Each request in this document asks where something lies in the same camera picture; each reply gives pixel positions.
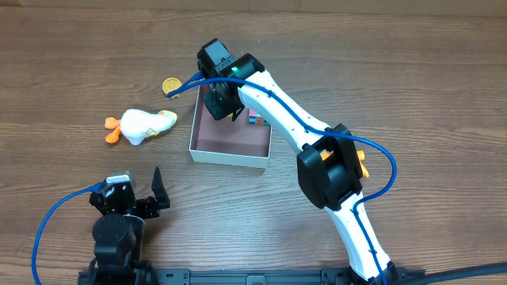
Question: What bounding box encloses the white cardboard box pink inside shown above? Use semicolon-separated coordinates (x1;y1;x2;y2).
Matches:
189;85;272;169

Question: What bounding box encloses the colourful puzzle cube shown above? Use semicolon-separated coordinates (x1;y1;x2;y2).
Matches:
249;109;269;126

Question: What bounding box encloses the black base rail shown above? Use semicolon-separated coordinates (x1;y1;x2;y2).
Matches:
78;268;427;285

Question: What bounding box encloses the thick black cable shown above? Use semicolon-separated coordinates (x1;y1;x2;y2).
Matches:
403;261;507;285

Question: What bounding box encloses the white plush duck toy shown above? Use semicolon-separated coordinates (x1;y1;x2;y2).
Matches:
105;108;177;146

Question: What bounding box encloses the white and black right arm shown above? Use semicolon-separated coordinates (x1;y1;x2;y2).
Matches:
197;51;398;284

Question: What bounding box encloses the small orange round wheel toy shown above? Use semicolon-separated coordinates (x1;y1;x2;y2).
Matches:
162;78;182;95

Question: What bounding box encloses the orange rubber toy figure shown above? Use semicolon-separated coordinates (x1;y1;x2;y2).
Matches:
320;150;370;177

